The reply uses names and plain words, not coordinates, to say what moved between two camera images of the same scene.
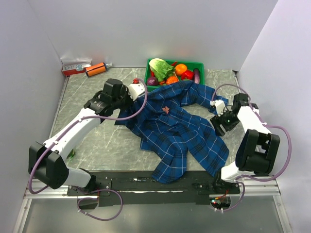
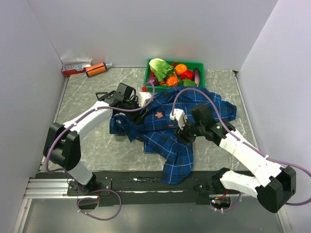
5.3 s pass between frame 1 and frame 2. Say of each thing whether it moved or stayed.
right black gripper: moved
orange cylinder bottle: stayed
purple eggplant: stayed
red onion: stayed
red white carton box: stayed
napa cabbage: stayed
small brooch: moved
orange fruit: stayed
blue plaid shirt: moved
